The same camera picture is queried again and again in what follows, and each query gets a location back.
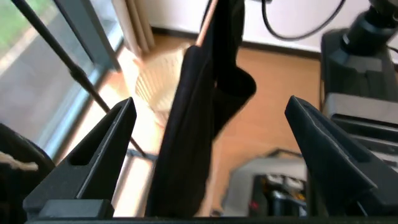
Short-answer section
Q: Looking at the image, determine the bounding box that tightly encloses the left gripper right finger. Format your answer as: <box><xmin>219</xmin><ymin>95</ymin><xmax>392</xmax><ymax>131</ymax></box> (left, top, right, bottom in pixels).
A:
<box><xmin>284</xmin><ymin>95</ymin><xmax>398</xmax><ymax>218</ymax></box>

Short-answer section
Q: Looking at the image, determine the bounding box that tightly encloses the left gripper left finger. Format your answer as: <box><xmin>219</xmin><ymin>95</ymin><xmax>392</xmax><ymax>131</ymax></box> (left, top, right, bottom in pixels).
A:
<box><xmin>23</xmin><ymin>96</ymin><xmax>138</xmax><ymax>219</ymax></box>

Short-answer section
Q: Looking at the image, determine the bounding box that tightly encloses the black garment with white cords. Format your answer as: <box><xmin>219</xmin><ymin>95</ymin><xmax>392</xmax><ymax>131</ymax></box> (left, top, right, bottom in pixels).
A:
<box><xmin>0</xmin><ymin>123</ymin><xmax>57</xmax><ymax>224</ymax></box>

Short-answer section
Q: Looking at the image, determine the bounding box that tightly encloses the pink clothes hanger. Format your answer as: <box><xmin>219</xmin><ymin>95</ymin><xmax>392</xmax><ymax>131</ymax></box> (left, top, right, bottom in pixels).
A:
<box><xmin>195</xmin><ymin>0</ymin><xmax>219</xmax><ymax>47</ymax></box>

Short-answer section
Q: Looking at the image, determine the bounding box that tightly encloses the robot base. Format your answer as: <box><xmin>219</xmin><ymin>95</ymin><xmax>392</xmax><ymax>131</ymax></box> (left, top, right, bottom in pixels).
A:
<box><xmin>222</xmin><ymin>27</ymin><xmax>398</xmax><ymax>218</ymax></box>

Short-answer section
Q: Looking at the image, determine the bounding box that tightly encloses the black clothes rack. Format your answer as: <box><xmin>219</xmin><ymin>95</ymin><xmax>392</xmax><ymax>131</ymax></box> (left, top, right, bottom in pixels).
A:
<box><xmin>11</xmin><ymin>0</ymin><xmax>160</xmax><ymax>163</ymax></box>

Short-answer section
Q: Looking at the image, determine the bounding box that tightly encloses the white laundry basket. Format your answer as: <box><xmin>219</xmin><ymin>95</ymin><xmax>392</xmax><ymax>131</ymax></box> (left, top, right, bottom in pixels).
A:
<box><xmin>123</xmin><ymin>46</ymin><xmax>188</xmax><ymax>129</ymax></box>

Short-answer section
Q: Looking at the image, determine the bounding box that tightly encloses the window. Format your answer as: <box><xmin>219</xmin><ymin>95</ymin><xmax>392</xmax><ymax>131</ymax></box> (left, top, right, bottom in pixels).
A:
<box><xmin>0</xmin><ymin>0</ymin><xmax>126</xmax><ymax>160</ymax></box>

